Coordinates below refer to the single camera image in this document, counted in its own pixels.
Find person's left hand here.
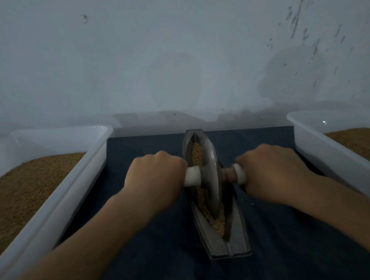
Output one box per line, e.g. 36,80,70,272
121,149,191,213

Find person's right hand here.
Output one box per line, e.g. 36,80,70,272
234,141,315,210

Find metal grinding wheel with handles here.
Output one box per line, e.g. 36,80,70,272
181,135,250,219

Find white plastic tray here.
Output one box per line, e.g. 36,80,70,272
286,106,370,211
0,123,123,280

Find small ground grain portion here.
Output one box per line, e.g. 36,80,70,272
190,140,228,240

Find boat-shaped metal grinding trough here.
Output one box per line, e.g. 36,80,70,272
181,126,253,262

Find person's left forearm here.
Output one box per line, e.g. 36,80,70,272
0,190,160,280

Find person's right forearm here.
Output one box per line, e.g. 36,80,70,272
287,171,370,276

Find dark blue tablecloth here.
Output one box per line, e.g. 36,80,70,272
50,121,370,280

